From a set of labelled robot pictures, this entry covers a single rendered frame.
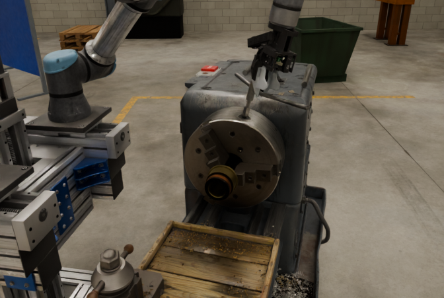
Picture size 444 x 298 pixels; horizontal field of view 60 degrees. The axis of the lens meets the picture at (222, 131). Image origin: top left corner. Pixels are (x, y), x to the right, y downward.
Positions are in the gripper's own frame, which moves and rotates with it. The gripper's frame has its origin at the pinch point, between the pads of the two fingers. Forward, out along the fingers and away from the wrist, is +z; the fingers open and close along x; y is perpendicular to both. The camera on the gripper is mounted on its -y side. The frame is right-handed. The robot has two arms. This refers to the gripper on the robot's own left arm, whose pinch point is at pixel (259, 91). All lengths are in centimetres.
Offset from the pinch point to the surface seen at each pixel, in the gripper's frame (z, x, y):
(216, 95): 11.8, 0.6, -23.3
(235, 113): 10.5, -1.4, -7.0
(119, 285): 22, -49, 36
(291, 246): 61, 28, 8
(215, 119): 12.3, -8.4, -6.6
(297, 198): 39.8, 25.5, 5.3
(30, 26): 119, -19, -489
